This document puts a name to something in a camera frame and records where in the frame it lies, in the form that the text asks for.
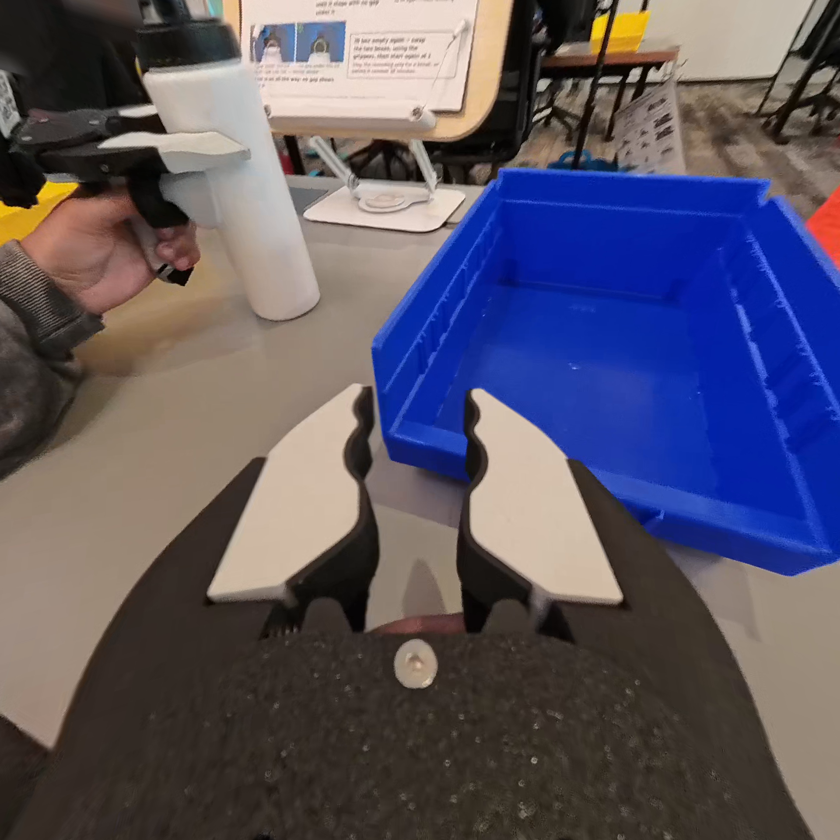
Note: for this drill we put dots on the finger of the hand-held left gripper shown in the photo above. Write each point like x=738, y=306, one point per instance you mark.
x=139, y=112
x=197, y=151

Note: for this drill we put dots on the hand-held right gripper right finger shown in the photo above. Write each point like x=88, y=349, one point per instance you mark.
x=538, y=518

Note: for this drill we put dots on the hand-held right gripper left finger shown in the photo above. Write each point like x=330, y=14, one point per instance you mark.
x=289, y=518

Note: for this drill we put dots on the black bottle lid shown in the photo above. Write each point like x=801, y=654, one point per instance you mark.
x=190, y=43

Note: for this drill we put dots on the yellow plastic bin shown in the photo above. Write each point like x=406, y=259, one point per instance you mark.
x=620, y=33
x=19, y=223

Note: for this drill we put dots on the white plastic bottle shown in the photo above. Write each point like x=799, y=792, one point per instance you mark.
x=262, y=249

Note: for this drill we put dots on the blue plastic bin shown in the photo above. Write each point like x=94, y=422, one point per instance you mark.
x=590, y=394

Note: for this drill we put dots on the person's left hand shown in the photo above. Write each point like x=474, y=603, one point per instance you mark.
x=85, y=256

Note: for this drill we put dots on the printed instruction sheet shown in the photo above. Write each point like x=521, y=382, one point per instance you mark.
x=394, y=39

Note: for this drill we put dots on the wooden instruction board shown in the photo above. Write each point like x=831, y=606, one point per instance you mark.
x=492, y=65

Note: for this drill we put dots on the blue bag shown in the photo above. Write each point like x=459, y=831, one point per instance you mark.
x=581, y=162

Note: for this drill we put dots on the person's dark clothing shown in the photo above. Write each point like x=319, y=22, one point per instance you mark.
x=19, y=768

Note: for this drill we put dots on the hanging paper sign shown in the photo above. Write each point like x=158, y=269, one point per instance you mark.
x=653, y=131

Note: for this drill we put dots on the orange traffic cone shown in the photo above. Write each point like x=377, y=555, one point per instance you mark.
x=827, y=223

